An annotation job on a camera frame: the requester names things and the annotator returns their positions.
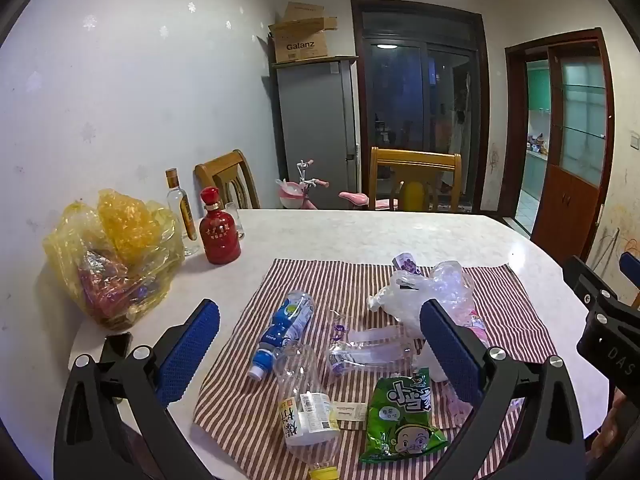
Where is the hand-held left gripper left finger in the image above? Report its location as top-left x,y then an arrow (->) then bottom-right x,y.
54,299 -> 221,480

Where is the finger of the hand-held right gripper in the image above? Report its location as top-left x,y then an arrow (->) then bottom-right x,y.
619,251 -> 640,287
562,256 -> 619,312

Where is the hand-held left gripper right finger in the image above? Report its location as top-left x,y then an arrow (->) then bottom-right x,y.
419,299 -> 587,480

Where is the pink white wrapper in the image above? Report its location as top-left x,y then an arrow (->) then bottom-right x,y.
440,310 -> 490,429

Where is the clear plastic bag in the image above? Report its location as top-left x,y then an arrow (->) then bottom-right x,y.
366,269 -> 436,336
427,260 -> 477,323

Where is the crushed purple label bottle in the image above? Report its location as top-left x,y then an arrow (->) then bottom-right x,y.
325,310 -> 426,386

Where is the green snack packet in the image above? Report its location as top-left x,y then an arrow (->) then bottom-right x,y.
359,367 -> 449,465

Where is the blue label plastic bottle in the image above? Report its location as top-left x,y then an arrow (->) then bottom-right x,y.
247,290 -> 317,381

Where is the purple drink carton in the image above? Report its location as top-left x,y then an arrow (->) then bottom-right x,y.
391,252 -> 420,276

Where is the clear bottle with yellow cap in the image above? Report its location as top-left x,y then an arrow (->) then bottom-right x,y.
272,342 -> 343,480

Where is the person's right hand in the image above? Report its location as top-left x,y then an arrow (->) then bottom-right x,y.
590,391 -> 632,467

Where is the red striped cloth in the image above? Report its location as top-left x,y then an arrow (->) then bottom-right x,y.
192,258 -> 558,478

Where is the black flat object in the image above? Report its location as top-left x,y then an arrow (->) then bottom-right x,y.
100,332 -> 133,361

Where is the brown wooden glass door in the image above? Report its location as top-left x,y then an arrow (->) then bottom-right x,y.
530,27 -> 617,263

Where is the red ceramic bottle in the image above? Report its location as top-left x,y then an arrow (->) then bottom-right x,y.
199,187 -> 242,265

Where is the yellow plastic bag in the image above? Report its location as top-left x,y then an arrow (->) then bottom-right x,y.
42,188 -> 185,332

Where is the clear drinking glass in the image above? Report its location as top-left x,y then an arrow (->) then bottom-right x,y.
224,202 -> 246,240

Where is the clear glass liquor bottle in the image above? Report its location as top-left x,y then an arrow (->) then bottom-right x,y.
165,167 -> 201,257

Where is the yellow rounded object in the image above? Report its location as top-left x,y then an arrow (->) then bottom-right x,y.
400,180 -> 429,213

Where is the pink children's bicycle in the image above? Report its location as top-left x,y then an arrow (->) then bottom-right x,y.
274,159 -> 401,212

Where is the wooden chair with oval back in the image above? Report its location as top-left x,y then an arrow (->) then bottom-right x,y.
194,149 -> 262,211

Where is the wooden chair with flat back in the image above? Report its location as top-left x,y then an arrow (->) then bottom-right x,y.
369,146 -> 463,213

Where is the grey refrigerator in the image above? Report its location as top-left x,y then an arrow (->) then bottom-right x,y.
272,57 -> 362,211

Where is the dark sliding glass door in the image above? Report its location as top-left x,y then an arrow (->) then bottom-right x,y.
350,0 -> 490,213

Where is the cardboard box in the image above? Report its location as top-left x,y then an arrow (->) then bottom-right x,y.
267,1 -> 339,64

